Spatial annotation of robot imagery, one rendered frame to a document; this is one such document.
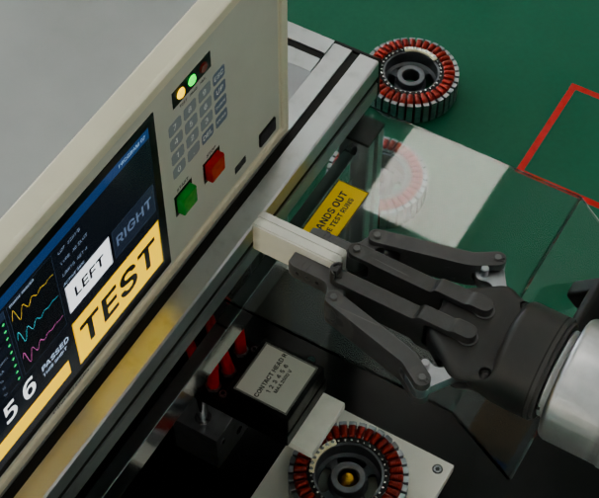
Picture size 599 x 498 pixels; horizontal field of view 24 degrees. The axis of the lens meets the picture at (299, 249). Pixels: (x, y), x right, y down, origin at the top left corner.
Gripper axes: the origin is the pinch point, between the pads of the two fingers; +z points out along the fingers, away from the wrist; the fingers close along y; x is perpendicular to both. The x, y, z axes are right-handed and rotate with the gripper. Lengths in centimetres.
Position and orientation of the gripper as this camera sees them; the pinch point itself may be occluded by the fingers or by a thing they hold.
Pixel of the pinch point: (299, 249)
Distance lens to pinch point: 102.8
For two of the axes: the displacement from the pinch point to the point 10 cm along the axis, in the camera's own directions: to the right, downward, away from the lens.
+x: 0.0, -6.0, -8.0
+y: 5.1, -6.9, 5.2
